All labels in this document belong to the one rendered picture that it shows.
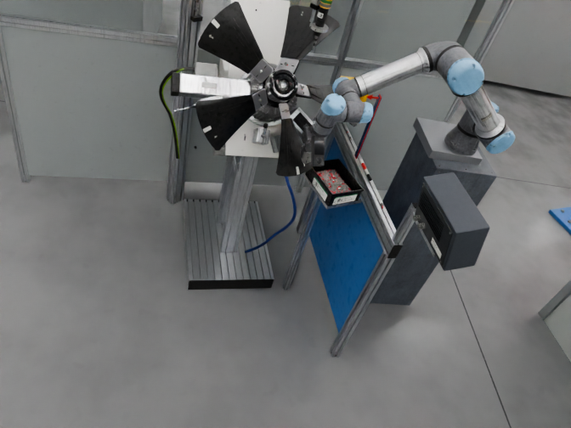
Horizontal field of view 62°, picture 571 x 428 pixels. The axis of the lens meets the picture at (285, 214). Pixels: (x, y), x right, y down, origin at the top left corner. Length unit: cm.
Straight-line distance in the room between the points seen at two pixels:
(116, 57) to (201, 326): 142
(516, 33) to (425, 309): 365
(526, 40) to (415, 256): 379
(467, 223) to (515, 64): 461
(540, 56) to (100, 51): 474
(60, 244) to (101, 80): 90
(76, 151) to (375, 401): 213
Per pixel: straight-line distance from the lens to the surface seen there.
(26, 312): 261
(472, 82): 184
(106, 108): 284
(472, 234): 154
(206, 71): 206
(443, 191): 163
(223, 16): 195
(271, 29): 225
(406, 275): 270
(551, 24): 600
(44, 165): 313
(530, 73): 620
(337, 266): 248
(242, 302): 262
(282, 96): 191
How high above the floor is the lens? 211
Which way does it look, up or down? 42 degrees down
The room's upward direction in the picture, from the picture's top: 17 degrees clockwise
